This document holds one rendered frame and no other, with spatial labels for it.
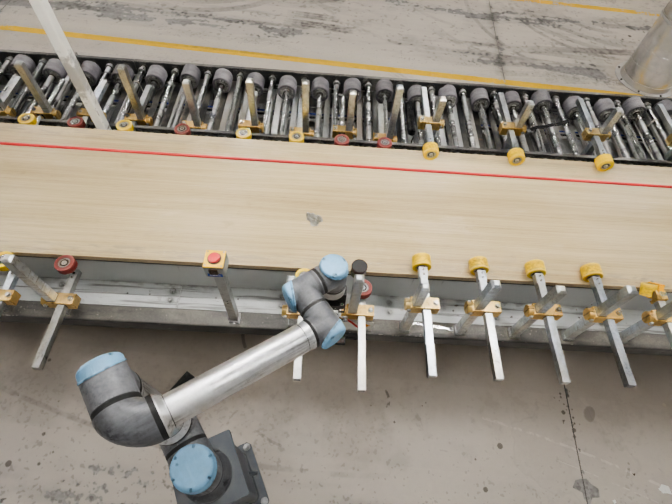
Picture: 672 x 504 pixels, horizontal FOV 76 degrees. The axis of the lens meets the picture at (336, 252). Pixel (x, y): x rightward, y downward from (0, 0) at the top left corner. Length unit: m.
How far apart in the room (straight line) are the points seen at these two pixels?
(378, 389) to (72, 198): 1.86
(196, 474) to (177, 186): 1.25
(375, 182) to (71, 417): 2.04
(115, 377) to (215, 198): 1.13
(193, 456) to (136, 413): 0.57
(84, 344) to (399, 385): 1.86
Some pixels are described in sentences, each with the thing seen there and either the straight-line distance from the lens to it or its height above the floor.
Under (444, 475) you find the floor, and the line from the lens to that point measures 2.61.
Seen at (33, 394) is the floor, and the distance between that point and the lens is 2.98.
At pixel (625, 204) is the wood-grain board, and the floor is 0.90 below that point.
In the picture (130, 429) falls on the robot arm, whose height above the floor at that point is 1.44.
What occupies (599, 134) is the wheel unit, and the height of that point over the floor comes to 0.97.
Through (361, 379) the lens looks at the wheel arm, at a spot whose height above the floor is 0.86.
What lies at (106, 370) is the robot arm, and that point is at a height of 1.45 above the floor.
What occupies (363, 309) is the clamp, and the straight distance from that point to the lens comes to 1.81.
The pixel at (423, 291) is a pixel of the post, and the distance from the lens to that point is 1.63.
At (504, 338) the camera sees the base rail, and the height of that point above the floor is 0.70.
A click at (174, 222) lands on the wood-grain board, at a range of 2.06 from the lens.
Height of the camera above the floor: 2.50
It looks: 58 degrees down
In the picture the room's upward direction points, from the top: 6 degrees clockwise
